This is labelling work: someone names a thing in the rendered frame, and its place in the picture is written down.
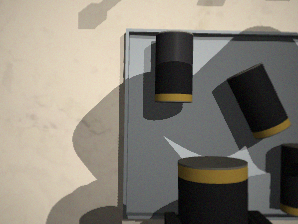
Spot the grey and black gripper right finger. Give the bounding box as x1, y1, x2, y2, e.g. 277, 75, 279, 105
248, 211, 272, 224

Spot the black battery with gold end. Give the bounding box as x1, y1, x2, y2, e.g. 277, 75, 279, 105
178, 156, 248, 224
155, 30, 193, 103
226, 63, 291, 139
280, 143, 298, 217

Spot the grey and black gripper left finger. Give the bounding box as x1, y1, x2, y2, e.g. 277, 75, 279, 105
164, 212, 181, 224

